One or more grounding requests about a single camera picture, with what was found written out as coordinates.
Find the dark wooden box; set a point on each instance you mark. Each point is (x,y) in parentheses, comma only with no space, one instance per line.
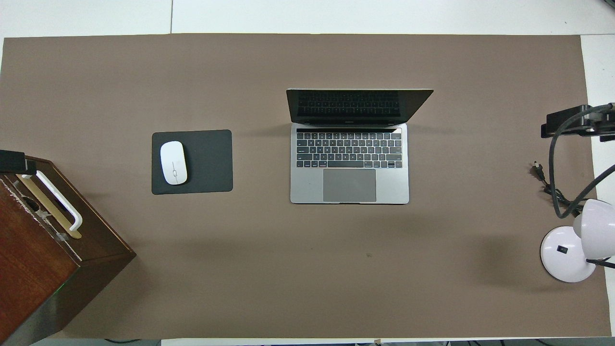
(33,269)

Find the silver apple laptop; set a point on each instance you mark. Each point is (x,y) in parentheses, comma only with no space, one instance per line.
(307,187)

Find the black mouse pad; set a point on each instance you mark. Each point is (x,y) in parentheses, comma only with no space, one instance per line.
(211,163)

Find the brown table mat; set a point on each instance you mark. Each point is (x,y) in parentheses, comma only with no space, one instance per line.
(336,269)

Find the white desk lamp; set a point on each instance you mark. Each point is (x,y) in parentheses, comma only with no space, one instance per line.
(562,252)

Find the white computer mouse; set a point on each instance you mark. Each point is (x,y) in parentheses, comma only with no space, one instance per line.
(173,162)

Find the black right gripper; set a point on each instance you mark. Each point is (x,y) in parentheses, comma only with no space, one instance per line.
(604,126)

